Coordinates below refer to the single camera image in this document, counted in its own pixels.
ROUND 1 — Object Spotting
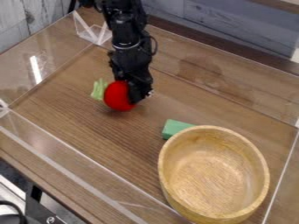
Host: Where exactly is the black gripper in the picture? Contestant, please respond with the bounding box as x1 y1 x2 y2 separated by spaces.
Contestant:
107 47 154 104

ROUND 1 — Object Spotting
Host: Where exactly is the red plush strawberry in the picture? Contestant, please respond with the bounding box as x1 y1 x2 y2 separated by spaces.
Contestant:
91 79 135 111

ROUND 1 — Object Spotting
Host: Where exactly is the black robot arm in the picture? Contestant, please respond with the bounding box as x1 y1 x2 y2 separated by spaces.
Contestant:
79 0 158 104

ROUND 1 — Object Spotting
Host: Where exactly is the green foam block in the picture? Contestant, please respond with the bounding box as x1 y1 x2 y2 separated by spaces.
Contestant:
162 119 194 140

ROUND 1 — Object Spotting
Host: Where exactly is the clear acrylic tray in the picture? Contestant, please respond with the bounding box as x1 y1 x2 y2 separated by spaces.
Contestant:
0 9 299 224

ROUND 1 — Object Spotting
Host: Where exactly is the wooden bowl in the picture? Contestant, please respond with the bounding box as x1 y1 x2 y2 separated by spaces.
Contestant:
158 125 271 224

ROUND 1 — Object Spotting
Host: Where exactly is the clear acrylic corner bracket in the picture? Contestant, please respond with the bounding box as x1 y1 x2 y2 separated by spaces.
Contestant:
73 11 113 46

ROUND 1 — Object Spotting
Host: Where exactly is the black table frame bracket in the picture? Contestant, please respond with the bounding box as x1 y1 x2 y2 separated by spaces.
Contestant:
24 184 67 224

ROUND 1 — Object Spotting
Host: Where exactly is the black cable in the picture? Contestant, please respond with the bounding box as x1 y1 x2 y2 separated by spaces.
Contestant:
0 200 28 224

